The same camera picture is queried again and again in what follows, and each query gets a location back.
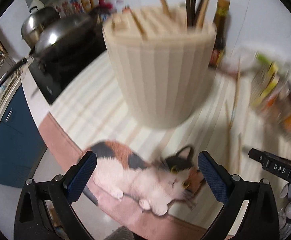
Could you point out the dark soy sauce bottle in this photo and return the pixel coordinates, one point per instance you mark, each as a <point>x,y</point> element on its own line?
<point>220,19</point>

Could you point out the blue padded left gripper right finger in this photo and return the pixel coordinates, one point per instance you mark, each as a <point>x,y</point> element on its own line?
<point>217,177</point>

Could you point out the patterned wooden chopstick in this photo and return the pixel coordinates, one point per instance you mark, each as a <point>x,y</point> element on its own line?
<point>235,101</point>

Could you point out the stainless steel stock pot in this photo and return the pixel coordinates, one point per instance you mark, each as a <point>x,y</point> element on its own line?
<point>36,23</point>

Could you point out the black induction cooktop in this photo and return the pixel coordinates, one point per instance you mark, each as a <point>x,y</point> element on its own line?
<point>60,75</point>

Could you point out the thin wooden chopstick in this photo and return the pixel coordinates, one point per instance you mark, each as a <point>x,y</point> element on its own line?
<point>202,12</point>

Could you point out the beige ribbed utensil holder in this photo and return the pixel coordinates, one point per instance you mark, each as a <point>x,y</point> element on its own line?
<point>160,62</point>

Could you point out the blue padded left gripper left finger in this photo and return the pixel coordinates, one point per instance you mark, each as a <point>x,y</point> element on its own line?
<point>78,176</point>

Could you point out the striped cat print mat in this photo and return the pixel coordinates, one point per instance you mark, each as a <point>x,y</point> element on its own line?
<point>92,109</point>

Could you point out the blue kitchen cabinet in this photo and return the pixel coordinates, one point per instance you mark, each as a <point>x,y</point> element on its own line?
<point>21,145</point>

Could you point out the clear acrylic condiment organizer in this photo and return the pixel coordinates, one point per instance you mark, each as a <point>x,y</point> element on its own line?
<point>271,92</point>

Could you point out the steel wok with lid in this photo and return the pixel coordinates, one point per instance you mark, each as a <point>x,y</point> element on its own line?
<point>69,43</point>

